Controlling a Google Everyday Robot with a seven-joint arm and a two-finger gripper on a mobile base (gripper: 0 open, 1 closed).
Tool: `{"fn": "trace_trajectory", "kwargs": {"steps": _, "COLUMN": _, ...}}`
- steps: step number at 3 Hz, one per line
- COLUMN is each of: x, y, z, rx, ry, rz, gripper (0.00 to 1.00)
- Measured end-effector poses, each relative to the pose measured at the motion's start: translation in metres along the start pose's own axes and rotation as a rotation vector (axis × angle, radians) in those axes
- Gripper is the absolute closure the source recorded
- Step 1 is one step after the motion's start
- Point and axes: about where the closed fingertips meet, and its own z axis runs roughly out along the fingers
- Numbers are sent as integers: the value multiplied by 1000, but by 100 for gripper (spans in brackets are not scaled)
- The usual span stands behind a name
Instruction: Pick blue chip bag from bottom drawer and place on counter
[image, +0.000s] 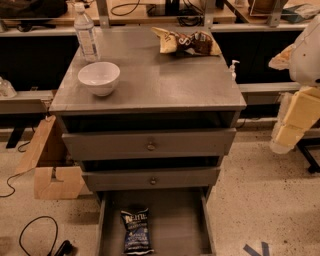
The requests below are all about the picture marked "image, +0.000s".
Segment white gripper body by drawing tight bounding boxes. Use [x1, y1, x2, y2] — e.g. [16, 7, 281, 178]
[268, 44, 295, 70]

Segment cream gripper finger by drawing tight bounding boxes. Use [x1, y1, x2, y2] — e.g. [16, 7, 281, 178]
[270, 123, 305, 154]
[283, 87, 320, 131]

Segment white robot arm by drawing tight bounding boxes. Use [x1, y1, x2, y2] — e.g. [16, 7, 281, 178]
[269, 15, 320, 154]

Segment teal bag on shelf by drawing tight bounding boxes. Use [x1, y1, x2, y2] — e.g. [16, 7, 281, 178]
[281, 4, 320, 24]

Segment brown and yellow chip bag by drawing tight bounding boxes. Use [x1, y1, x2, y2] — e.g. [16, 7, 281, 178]
[151, 27, 221, 56]

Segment grey bottom drawer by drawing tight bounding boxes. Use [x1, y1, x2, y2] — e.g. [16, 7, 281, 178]
[95, 188, 216, 256]

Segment grey drawer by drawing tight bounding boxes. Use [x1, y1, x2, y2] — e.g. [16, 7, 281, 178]
[83, 167, 220, 191]
[95, 188, 216, 256]
[62, 128, 236, 161]

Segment grey drawer cabinet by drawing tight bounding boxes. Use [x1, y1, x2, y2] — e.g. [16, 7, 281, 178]
[48, 26, 248, 256]

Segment grey middle drawer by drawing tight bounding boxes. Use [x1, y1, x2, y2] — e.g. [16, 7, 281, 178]
[83, 167, 220, 191]

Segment grey top drawer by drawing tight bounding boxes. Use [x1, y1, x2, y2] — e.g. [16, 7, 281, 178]
[62, 128, 236, 161]

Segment black table leg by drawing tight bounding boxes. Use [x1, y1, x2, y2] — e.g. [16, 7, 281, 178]
[297, 138, 320, 173]

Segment white pump dispenser bottle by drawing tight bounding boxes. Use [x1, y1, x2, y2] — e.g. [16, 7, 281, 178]
[229, 60, 240, 81]

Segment blue tape cross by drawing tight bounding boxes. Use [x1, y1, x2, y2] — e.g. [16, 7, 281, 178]
[242, 241, 271, 256]

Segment white ceramic bowl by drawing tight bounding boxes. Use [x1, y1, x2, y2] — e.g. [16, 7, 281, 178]
[78, 62, 120, 96]

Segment clear plastic water bottle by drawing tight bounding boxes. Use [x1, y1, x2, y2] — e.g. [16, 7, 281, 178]
[74, 2, 100, 62]

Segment cardboard box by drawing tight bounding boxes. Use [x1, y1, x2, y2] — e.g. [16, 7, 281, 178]
[15, 116, 85, 200]

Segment black backpack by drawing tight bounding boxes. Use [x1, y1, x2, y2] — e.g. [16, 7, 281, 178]
[0, 0, 68, 19]

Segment clear plastic container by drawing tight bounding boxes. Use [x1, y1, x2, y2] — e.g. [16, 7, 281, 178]
[0, 77, 17, 99]

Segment black cable on floor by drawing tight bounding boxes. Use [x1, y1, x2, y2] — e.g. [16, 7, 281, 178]
[18, 215, 74, 256]

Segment thin black floor cable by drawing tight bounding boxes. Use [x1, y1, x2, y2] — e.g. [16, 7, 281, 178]
[0, 141, 33, 199]

